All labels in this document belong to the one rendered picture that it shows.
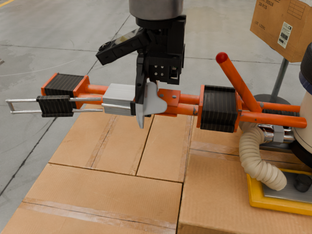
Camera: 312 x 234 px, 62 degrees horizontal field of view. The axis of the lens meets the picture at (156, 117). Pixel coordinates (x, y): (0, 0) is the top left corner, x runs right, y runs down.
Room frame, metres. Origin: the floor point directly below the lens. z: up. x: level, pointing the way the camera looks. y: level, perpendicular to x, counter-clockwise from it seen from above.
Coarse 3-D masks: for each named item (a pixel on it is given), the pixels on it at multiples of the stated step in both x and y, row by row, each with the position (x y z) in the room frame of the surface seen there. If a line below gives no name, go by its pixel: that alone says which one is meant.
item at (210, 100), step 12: (204, 96) 0.47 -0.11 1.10; (216, 96) 0.47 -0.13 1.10; (228, 96) 0.47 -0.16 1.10; (204, 108) 0.42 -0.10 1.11; (216, 108) 0.43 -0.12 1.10; (228, 108) 0.43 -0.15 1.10; (240, 108) 0.41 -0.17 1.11; (204, 120) 0.42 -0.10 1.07; (216, 120) 0.41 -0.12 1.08; (228, 120) 0.41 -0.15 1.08; (228, 132) 0.40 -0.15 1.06
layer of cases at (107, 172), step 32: (96, 128) 1.00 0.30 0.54; (128, 128) 1.00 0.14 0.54; (160, 128) 1.00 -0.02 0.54; (64, 160) 0.78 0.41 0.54; (96, 160) 0.78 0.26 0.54; (128, 160) 0.78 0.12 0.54; (160, 160) 0.78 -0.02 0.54; (32, 192) 0.62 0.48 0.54; (64, 192) 0.62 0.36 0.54; (96, 192) 0.62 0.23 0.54; (128, 192) 0.62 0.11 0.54; (160, 192) 0.62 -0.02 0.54; (32, 224) 0.48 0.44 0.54; (64, 224) 0.48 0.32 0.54; (96, 224) 0.48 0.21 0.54; (128, 224) 0.48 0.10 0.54; (160, 224) 0.48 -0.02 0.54
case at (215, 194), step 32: (192, 128) 0.54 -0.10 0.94; (192, 160) 0.43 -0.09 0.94; (224, 160) 0.43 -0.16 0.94; (288, 160) 0.43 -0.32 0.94; (192, 192) 0.33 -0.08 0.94; (224, 192) 0.33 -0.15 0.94; (192, 224) 0.26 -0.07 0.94; (224, 224) 0.26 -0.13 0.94; (256, 224) 0.26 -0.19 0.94; (288, 224) 0.26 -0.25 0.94
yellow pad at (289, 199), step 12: (252, 180) 0.35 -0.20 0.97; (288, 180) 0.34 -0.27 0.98; (300, 180) 0.32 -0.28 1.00; (252, 192) 0.32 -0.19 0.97; (264, 192) 0.31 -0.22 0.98; (276, 192) 0.31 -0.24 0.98; (288, 192) 0.31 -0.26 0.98; (300, 192) 0.31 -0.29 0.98; (252, 204) 0.29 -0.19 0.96; (264, 204) 0.29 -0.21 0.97; (276, 204) 0.29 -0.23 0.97; (288, 204) 0.29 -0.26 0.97; (300, 204) 0.29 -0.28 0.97
